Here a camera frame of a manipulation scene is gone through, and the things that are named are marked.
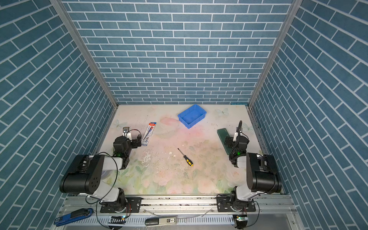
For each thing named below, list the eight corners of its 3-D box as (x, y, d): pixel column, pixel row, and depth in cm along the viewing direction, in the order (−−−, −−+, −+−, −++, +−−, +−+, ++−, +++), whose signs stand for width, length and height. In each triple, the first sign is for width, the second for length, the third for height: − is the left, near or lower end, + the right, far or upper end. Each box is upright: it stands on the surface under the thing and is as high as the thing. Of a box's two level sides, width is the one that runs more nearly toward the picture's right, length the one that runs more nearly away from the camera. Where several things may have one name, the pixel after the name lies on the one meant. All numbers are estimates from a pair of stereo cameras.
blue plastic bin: (187, 129, 107) (187, 125, 103) (176, 117, 114) (176, 113, 110) (207, 117, 115) (208, 113, 111) (196, 107, 122) (197, 103, 118)
